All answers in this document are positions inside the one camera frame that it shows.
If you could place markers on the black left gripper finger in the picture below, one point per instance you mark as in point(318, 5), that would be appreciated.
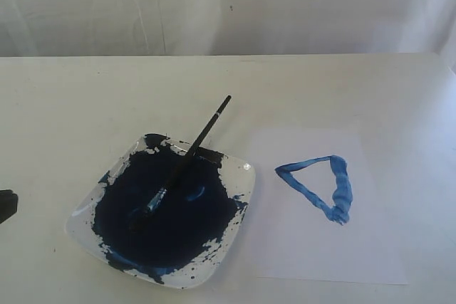
point(8, 204)

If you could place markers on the black paintbrush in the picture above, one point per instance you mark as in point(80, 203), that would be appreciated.
point(138, 221)

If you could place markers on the white square paint plate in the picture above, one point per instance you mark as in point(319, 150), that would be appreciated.
point(184, 241)

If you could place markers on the white paper sheet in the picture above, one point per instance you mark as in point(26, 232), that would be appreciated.
point(314, 214)

